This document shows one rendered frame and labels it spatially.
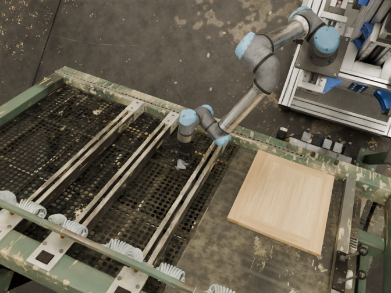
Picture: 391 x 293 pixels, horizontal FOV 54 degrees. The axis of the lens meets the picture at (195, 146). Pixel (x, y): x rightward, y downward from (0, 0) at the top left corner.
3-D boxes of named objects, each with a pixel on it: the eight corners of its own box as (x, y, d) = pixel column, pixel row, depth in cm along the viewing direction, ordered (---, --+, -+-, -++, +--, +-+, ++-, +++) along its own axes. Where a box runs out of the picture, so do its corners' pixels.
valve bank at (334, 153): (357, 146, 238) (365, 144, 215) (349, 168, 238) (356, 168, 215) (279, 121, 249) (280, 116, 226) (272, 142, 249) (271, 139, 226)
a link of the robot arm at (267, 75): (296, 72, 162) (226, 145, 188) (278, 54, 164) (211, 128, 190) (288, 74, 153) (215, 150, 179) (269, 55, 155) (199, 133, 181)
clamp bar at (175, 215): (231, 142, 223) (240, 109, 208) (127, 324, 135) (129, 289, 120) (215, 137, 226) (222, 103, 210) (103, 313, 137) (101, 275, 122)
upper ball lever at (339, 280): (340, 281, 157) (369, 272, 148) (340, 289, 154) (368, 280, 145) (334, 275, 156) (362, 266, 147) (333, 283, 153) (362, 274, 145)
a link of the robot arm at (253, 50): (316, 38, 194) (250, 79, 164) (296, 18, 197) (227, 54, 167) (331, 20, 184) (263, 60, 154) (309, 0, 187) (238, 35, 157)
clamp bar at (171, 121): (181, 125, 230) (186, 90, 215) (52, 287, 142) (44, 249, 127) (166, 120, 233) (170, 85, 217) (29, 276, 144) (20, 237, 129)
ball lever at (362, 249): (343, 258, 166) (370, 249, 157) (342, 265, 163) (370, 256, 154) (337, 253, 165) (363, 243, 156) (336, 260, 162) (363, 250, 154)
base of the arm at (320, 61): (312, 35, 202) (314, 28, 192) (341, 42, 199) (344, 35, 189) (303, 61, 202) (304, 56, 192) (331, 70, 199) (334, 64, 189)
